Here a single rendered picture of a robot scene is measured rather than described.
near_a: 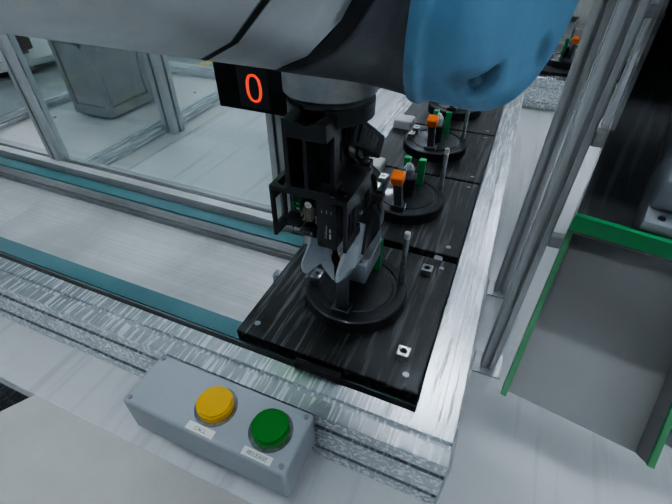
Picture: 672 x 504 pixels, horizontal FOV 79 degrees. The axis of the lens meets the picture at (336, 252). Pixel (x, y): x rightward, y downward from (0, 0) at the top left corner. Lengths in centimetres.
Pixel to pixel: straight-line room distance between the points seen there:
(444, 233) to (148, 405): 50
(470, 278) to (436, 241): 8
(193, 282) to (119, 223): 25
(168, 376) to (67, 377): 23
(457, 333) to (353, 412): 18
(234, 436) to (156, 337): 18
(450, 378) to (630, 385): 18
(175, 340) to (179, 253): 23
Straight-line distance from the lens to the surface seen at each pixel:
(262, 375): 53
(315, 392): 50
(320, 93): 31
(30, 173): 113
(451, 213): 76
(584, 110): 44
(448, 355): 55
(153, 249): 81
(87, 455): 65
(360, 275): 51
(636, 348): 51
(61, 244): 90
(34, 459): 69
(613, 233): 37
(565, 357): 50
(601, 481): 65
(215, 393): 50
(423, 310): 57
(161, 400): 53
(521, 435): 63
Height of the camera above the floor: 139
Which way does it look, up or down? 40 degrees down
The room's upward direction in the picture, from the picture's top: straight up
